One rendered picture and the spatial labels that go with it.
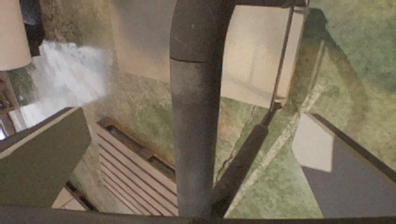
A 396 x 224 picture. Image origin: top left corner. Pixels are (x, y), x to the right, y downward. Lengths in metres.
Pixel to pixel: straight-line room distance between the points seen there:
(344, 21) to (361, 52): 0.13
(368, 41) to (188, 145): 0.80
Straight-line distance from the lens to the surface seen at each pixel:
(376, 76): 0.92
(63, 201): 4.40
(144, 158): 1.60
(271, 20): 0.69
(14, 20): 1.85
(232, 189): 0.37
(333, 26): 0.87
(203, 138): 0.16
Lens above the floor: 0.87
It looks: 49 degrees down
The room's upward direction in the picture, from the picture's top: 128 degrees counter-clockwise
